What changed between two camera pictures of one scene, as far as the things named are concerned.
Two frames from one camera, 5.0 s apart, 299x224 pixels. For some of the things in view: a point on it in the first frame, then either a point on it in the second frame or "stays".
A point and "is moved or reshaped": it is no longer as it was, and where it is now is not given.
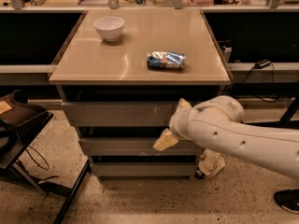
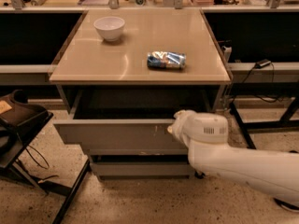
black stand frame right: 285,121 stays
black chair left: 20,119 stays
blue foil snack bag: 166,60 stays
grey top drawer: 117,114 is moved or reshaped
